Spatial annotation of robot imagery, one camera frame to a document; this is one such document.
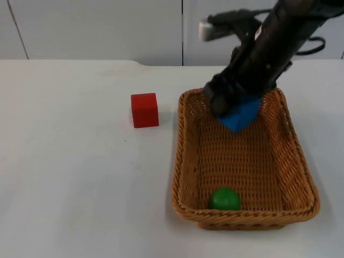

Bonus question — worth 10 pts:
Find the red cube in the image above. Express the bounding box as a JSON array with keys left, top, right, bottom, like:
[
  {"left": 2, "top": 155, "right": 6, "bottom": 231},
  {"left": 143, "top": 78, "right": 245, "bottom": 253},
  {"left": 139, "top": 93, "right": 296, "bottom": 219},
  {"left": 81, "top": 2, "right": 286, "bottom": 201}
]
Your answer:
[{"left": 131, "top": 92, "right": 160, "bottom": 128}]

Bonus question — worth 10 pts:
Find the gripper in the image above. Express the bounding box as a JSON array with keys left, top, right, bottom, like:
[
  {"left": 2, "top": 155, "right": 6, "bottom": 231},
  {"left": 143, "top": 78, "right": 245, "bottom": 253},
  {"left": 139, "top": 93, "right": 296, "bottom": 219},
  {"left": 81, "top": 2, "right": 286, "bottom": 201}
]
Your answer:
[{"left": 203, "top": 32, "right": 300, "bottom": 118}]

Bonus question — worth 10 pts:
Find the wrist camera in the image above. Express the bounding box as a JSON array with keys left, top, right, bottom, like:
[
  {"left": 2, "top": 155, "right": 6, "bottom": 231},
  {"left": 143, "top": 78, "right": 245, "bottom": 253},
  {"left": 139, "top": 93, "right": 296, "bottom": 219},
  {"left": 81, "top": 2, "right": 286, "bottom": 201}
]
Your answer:
[{"left": 198, "top": 9, "right": 263, "bottom": 42}]

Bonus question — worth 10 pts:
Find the green ball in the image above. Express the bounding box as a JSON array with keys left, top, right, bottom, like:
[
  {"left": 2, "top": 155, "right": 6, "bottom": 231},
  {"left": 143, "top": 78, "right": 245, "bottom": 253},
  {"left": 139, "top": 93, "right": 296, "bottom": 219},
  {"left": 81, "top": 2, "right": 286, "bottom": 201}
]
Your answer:
[{"left": 209, "top": 187, "right": 241, "bottom": 211}]

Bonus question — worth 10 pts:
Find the black cable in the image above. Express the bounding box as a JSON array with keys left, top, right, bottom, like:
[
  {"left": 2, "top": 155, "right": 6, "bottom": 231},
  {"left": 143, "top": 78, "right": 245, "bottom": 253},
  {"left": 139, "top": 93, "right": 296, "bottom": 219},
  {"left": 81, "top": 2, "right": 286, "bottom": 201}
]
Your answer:
[{"left": 297, "top": 36, "right": 326, "bottom": 56}]

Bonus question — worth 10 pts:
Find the brown wicker basket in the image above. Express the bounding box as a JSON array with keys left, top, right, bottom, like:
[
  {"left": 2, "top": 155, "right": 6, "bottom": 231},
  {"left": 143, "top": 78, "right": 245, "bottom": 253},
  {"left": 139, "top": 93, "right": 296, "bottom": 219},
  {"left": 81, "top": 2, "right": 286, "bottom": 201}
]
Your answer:
[{"left": 171, "top": 87, "right": 321, "bottom": 231}]

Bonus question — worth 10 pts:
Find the blue triangular block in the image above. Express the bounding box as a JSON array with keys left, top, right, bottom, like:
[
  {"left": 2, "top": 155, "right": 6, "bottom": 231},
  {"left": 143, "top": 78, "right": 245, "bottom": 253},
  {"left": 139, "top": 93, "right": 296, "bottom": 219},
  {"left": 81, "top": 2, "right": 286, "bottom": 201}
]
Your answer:
[{"left": 216, "top": 92, "right": 263, "bottom": 134}]

